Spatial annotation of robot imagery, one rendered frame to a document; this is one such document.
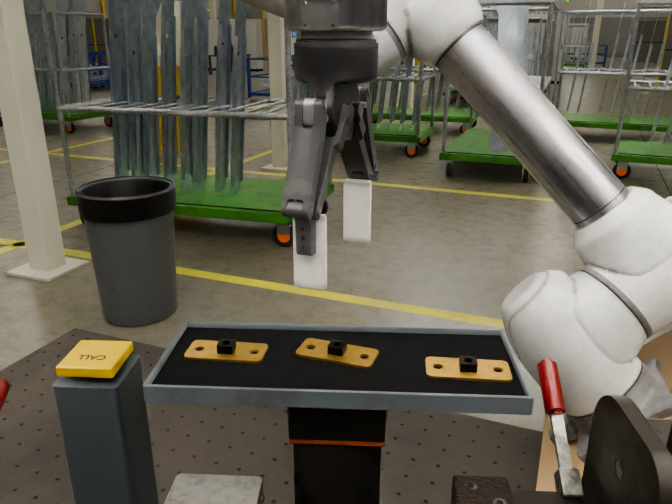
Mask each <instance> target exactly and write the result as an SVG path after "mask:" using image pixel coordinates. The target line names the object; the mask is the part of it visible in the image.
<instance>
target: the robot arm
mask: <svg viewBox="0 0 672 504"><path fill-rule="evenodd" d="M240 1H242V2H245V3H247V4H250V5H252V6H254V7H257V8H259V9H262V10H264V11H267V12H269V13H272V14H274V15H276V16H279V17H281V18H284V19H285V27H286V28H287V29H288V30H289V31H300V32H301V39H296V43H294V71H295V78H296V79H297V80H298V81H299V82H303V83H310V84H311V85H312V91H311V98H296V100H295V108H294V130H293V136H292V142H291V148H290V154H289V160H288V166H287V172H286V178H285V185H284V191H283V197H282V203H281V214H282V216H284V217H293V258H294V286H295V287H300V288H306V289H313V290H320V291H324V290H326V289H327V216H326V214H321V212H322V208H323V204H324V200H325V196H326V192H327V188H328V184H329V180H330V176H331V172H332V168H333V164H334V160H335V156H336V153H338V152H340V154H341V157H342V160H343V163H344V166H345V169H346V172H347V175H348V178H346V179H345V180H344V188H343V240H344V241H347V242H355V243H364V244H369V243H370V242H371V196H372V181H378V179H379V171H376V169H377V166H378V164H377V158H376V150H375V142H374V134H373V126H372V118H371V111H370V88H369V87H366V86H367V85H368V84H369V83H370V82H373V81H375V80H376V79H377V78H378V77H380V76H381V75H382V74H384V73H385V72H387V71H388V70H390V69H391V68H392V67H394V66H395V65H397V64H398V63H399V62H400V61H402V60H403V59H404V58H405V57H406V56H408V55H410V56H412V57H413V58H415V59H417V60H419V61H421V62H422V63H423V64H425V65H427V66H431V67H437V68H438V69H439V70H440V71H441V72H442V74H443V75H444V76H445V77H446V78H447V79H448V80H449V82H450V83H451V84H452V85H453V86H454V87H455V88H456V90H457V91H458V92H459V93H460V94H461V95H462V96H463V97H464V99H465V100H466V101H467V102H468V103H469V104H470V105H471V107H472V108H473V109H474V110H475V111H476V112H477V113H478V115H479V116H480V117H481V118H482V119H483V120H484V121H485V123H486V124H487V125H488V126H489V127H490V128H491V129H492V131H493V132H494V133H495V134H496V135H497V136H498V137H499V139H500V140H501V141H502V142H503V143H504V144H505V145H506V147H507V148H508V149H509V150H510V151H511V152H512V153H513V155H514V156H515V157H516V158H517V159H518V160H519V161H520V163H521V164H522V165H523V166H524V167H525V168H526V169H527V170H528V172H529V173H530V174H531V175H532V176H533V177H534V178H535V180H536V181H537V182H538V183H539V184H540V185H541V186H542V188H543V189H544V190H545V191H546V192H547V193H548V194H549V196H550V197H551V198H552V199H553V200H554V201H555V202H556V204H557V205H558V206H559V207H560V208H561V209H562V210H563V212H564V213H565V214H566V215H567V216H568V217H569V218H570V220H571V221H572V222H573V223H574V224H575V225H576V227H575V232H574V244H575V247H576V249H577V250H578V252H579V254H580V257H581V259H582V261H583V263H584V264H585V266H584V267H583V268H582V269H581V270H580V271H578V272H576V273H574V274H572V275H570V276H568V275H567V274H566V273H565V272H563V271H558V270H546V271H542V272H538V273H534V274H532V275H530V276H528V277H526V278H525V279H524V280H522V281H521V282H520V283H519V284H518V285H517V286H516V287H515V288H514V289H513V290H512V291H511V292H510V293H509V294H508V295H507V297H506V298H505V300H504V302H503V304H502V317H503V325H504V328H505V331H506V334H507V337H508V339H509V342H510V344H511V346H512V348H513V350H514V352H515V354H516V355H517V357H518V359H519V360H520V362H521V363H522V364H523V366H524V367H525V369H526V370H527V371H528V373H529V374H530V375H531V376H532V377H533V379H534V380H535V381H536V382H537V383H538V385H539V386H540V387H541V385H540V380H539V374H538V368H537V364H538V363H540V362H541V360H543V359H551V360H552V361H555V362H556V363H557V367H558V372H559V378H560V383H561V388H562V393H563V398H564V404H565V409H566V412H565V414H566V416H565V417H564V418H563V419H564V424H565V430H566V435H567V440H568V442H569V441H572V440H575V439H578V448H577V456H578V457H579V458H580V460H581V461H582V462H584V463H585V459H586V453H587V447H588V441H589V435H590V430H591V424H592V418H593V414H594V410H595V407H596V404H597V402H598V401H599V399H600V398H601V397H603V396H605V395H619V396H627V397H629V398H630V399H632V401H633V402H634V403H635V404H636V405H637V407H638V408H639V409H640V411H641V412H642V414H643V415H644V416H645V418H646V419H665V418H668V417H671V416H672V393H671V391H670V389H669V387H668V385H667V383H666V381H665V379H664V377H663V375H662V373H661V366H662V365H661V363H660V362H659V361H658V360H657V358H655V357H652V358H648V359H646V360H645V361H643V362H642V361H641V360H640V359H639V358H638V357H637V356H636V355H637V354H638V353H639V351H640V349H641V348H642V346H643V344H644V342H645V341H646V339H647V338H648V337H650V336H651V335H652V334H654V333H655V332H656V331H658V330H660V329H661V328H663V327H664V326H666V325H667V324H669V323H670V322H671V321H672V196H670V197H667V198H665V199H664V198H662V197H660V196H659V195H657V194H656V193H654V192H653V191H652V190H650V189H647V188H642V187H634V186H630V187H627V188H626V187H625V186H624V185H623V184H622V183H621V182H620V180H619V179H618V178H617V177H616V176H615V175H614V174H613V172H612V171H611V170H610V169H609V168H608V167H607V166H606V165H605V163H604V162H603V161H602V160H601V159H600V158H599V157H598V155H597V154H596V153H595V152H594V151H593V150H592V149H591V147H590V146H589V145H588V144H587V143H586V142H585V141H584V140H583V138H582V137H581V136H580V135H579V134H578V133H577V132H576V130H575V129H574V128H573V127H572V126H571V125H570V124H569V123H568V121H567V120H566V119H565V118H564V117H563V116H562V115H561V113H560V112H559V111H558V110H557V109H556V108H555V107H554V106H553V104H552V103H551V102H550V101H549V100H548V99H547V98H546V96H545V95H544V94H543V93H542V91H541V90H540V89H539V87H538V86H537V85H536V84H535V83H534V82H533V81H532V80H531V78H530V77H529V76H528V75H527V74H526V73H525V72H524V70H523V69H522V68H521V67H520V66H519V65H518V64H517V63H516V61H515V60H514V59H513V58H512V57H511V56H510V55H509V53H508V52H507V51H506V50H505V49H504V48H503V47H502V46H501V44H500V43H499V42H498V41H497V40H496V39H495V38H494V36H493V35H492V34H491V33H490V32H489V31H488V30H487V29H486V27H484V26H483V25H482V23H483V21H484V17H483V12H482V9H481V6H480V5H479V2H478V0H240ZM303 202H304V203H303Z"/></svg>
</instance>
